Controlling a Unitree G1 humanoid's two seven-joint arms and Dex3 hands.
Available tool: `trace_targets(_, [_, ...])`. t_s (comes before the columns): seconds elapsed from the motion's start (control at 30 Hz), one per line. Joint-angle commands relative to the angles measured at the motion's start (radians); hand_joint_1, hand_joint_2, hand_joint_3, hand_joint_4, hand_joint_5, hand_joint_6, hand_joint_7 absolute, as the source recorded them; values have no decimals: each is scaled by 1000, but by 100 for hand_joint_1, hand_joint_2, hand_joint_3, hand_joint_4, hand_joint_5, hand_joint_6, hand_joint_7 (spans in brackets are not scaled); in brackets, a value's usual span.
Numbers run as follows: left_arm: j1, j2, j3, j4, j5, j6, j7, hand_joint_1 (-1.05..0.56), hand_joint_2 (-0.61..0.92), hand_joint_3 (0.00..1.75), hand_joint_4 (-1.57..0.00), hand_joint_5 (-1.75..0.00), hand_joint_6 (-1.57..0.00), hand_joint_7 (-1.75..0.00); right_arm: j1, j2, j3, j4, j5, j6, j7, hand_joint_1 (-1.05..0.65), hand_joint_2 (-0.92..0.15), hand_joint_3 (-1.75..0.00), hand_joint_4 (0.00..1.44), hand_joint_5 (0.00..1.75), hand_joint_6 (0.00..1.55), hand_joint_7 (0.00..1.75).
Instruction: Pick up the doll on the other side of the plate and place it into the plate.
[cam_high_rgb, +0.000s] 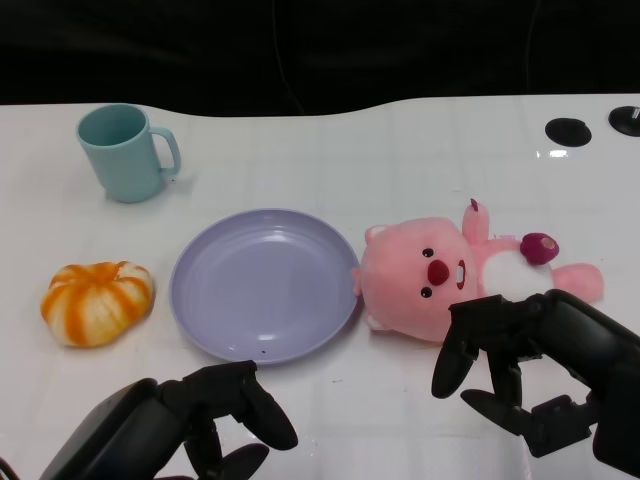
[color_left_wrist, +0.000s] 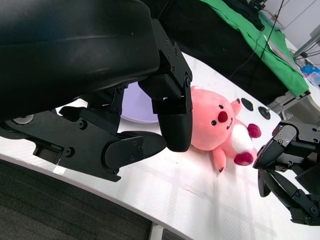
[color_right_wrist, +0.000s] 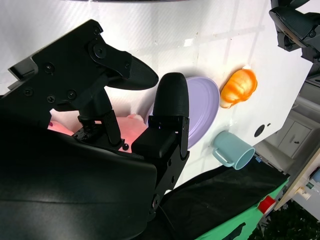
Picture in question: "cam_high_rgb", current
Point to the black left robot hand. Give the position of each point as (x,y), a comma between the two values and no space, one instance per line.
(150,425)

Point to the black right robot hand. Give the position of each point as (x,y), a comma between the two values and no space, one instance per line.
(575,340)

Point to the pink plush beaver doll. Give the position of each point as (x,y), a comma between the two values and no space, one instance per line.
(415,280)

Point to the purple plastic plate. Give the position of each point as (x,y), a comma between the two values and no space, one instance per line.
(260,285)

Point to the orange white plush pumpkin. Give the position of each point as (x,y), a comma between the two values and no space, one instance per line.
(95,305)

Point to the black round table grommet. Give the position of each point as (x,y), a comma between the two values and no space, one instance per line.
(625,120)
(567,131)

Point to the teal plastic mug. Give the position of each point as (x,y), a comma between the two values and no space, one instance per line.
(122,160)

